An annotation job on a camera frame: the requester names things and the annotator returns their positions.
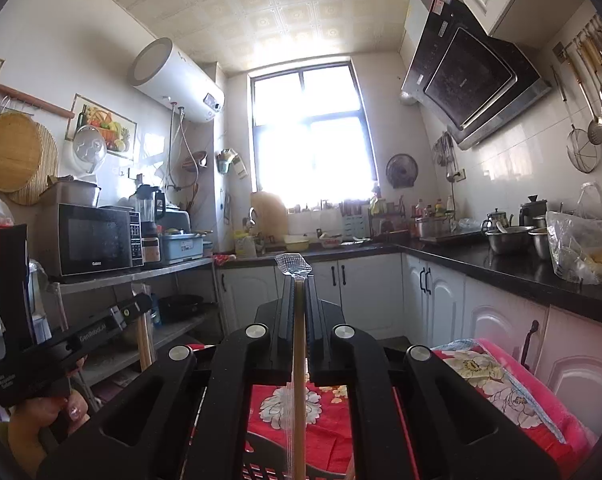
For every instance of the person's left hand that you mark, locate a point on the person's left hand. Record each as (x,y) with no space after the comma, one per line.
(30,418)

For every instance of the wooden chopsticks pair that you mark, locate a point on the wooden chopsticks pair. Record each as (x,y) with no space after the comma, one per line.
(295,267)

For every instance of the grey plastic storage box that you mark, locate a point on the grey plastic storage box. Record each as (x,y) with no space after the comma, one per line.
(181,247)

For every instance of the black microwave oven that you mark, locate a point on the black microwave oven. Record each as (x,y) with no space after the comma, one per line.
(72,240)

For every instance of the black kettle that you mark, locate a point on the black kettle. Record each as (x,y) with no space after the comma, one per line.
(531,209)

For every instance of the white cabinet door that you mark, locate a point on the white cabinet door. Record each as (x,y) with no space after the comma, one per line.
(371,293)

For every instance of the black plastic utensil basket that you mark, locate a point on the black plastic utensil basket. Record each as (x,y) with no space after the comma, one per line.
(264,459)

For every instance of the fruit picture on wall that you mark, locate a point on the fruit picture on wall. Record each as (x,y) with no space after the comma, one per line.
(119,132)

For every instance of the wire skimmer strainer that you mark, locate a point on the wire skimmer strainer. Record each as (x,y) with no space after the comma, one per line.
(583,154)

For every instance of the black blender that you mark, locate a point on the black blender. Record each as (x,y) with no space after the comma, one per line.
(150,203)

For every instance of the black range hood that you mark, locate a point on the black range hood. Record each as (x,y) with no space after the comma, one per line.
(473,82)

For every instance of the stainless steel bowl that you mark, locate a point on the stainless steel bowl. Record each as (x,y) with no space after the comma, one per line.
(510,240)

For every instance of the metal shelf rack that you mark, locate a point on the metal shelf rack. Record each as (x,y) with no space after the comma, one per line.
(158,306)

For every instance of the round bamboo board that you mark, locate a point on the round bamboo board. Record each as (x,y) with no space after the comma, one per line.
(28,156)

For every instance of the round wall fan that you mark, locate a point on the round wall fan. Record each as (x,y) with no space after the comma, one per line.
(402,171)

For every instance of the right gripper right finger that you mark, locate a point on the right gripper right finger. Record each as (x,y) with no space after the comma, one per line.
(412,416)

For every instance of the clear plastic bag with food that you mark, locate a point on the clear plastic bag with food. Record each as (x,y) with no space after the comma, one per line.
(575,240)

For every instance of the hanging metal ladle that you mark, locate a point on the hanging metal ladle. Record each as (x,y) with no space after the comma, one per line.
(594,128)

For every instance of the white water heater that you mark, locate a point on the white water heater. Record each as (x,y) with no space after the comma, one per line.
(164,73)

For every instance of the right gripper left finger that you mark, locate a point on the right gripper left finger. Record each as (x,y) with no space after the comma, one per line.
(186,416)

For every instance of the bright kitchen window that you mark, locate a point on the bright kitchen window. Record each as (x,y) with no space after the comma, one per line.
(311,139)

